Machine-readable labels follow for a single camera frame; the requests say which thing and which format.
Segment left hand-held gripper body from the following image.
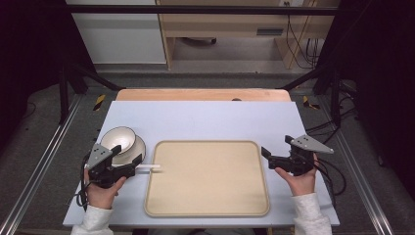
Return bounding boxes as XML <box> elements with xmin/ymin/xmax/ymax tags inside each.
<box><xmin>85</xmin><ymin>142</ymin><xmax>129</xmax><ymax>190</ymax></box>

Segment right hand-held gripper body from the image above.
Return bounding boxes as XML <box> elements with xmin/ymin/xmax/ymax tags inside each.
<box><xmin>289</xmin><ymin>133</ymin><xmax>336</xmax><ymax>177</ymax></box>

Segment white spoon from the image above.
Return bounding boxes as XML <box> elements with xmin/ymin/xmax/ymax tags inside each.
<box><xmin>135</xmin><ymin>164</ymin><xmax>162</xmax><ymax>172</ymax></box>

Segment person's right hand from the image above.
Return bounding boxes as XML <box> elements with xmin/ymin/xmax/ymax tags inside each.
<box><xmin>274</xmin><ymin>153</ymin><xmax>319</xmax><ymax>197</ymax></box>

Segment person's left hand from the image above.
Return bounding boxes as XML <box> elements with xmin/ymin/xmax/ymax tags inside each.
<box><xmin>83</xmin><ymin>167</ymin><xmax>128</xmax><ymax>211</ymax></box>

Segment white bowl dark rim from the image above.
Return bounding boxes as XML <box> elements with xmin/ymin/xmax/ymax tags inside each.
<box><xmin>99</xmin><ymin>125</ymin><xmax>137</xmax><ymax>157</ymax></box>

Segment yellow black tape marker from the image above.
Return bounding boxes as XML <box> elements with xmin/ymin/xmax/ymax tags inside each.
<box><xmin>92</xmin><ymin>94</ymin><xmax>108</xmax><ymax>113</ymax></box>
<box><xmin>300</xmin><ymin>95</ymin><xmax>322</xmax><ymax>112</ymax></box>

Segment beige tray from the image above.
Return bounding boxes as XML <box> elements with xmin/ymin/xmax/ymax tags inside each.
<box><xmin>143</xmin><ymin>139</ymin><xmax>271</xmax><ymax>218</ymax></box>

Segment light blue table cover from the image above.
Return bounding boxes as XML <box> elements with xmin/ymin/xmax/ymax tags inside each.
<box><xmin>62</xmin><ymin>100</ymin><xmax>341</xmax><ymax>228</ymax></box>

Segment wooden table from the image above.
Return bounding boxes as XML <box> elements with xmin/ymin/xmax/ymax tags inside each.
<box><xmin>115</xmin><ymin>87</ymin><xmax>293</xmax><ymax>103</ymax></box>

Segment grey power strip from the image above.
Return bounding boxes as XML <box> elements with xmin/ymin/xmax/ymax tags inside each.
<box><xmin>255</xmin><ymin>27</ymin><xmax>285</xmax><ymax>36</ymax></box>

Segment white cabinet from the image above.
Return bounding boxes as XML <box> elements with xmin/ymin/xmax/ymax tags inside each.
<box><xmin>65</xmin><ymin>0</ymin><xmax>167</xmax><ymax>66</ymax></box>

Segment black curtain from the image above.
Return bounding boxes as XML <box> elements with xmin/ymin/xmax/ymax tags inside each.
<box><xmin>316</xmin><ymin>0</ymin><xmax>415</xmax><ymax>204</ymax></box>
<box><xmin>0</xmin><ymin>0</ymin><xmax>96</xmax><ymax>155</ymax></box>

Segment wooden desk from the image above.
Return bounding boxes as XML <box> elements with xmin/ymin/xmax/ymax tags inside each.
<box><xmin>156</xmin><ymin>0</ymin><xmax>343</xmax><ymax>71</ymax></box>

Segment black chair base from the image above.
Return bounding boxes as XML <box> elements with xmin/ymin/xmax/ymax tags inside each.
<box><xmin>180</xmin><ymin>36</ymin><xmax>217</xmax><ymax>46</ymax></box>

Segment right hand-held gripper cable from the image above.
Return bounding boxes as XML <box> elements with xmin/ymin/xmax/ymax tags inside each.
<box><xmin>313</xmin><ymin>158</ymin><xmax>347</xmax><ymax>198</ymax></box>

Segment hand-held gripper cable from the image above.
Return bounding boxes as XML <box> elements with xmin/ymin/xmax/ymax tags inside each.
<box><xmin>313</xmin><ymin>158</ymin><xmax>347</xmax><ymax>198</ymax></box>
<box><xmin>74</xmin><ymin>152</ymin><xmax>93</xmax><ymax>212</ymax></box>

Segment black floor cables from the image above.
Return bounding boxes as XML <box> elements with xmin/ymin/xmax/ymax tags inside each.
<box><xmin>305</xmin><ymin>79</ymin><xmax>360</xmax><ymax>145</ymax></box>

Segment left hand-held gripper cable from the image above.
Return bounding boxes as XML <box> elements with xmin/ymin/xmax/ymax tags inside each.
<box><xmin>74</xmin><ymin>152</ymin><xmax>93</xmax><ymax>212</ymax></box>

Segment aluminium rail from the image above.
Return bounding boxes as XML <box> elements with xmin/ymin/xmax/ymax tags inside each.
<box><xmin>0</xmin><ymin>93</ymin><xmax>83</xmax><ymax>235</ymax></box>
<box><xmin>316</xmin><ymin>95</ymin><xmax>396</xmax><ymax>235</ymax></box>

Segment black frame stand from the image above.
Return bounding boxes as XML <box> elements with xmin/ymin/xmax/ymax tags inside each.
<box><xmin>58</xmin><ymin>62</ymin><xmax>127</xmax><ymax>125</ymax></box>
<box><xmin>276</xmin><ymin>63</ymin><xmax>343</xmax><ymax>129</ymax></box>

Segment black hanging cables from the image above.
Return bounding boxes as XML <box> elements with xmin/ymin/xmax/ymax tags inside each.
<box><xmin>283</xmin><ymin>1</ymin><xmax>322</xmax><ymax>71</ymax></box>

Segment yellow cable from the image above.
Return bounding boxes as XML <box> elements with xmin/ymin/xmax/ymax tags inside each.
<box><xmin>293</xmin><ymin>0</ymin><xmax>318</xmax><ymax>63</ymax></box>

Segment black horizontal frame bar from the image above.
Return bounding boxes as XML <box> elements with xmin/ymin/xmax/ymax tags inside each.
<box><xmin>63</xmin><ymin>4</ymin><xmax>341</xmax><ymax>16</ymax></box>

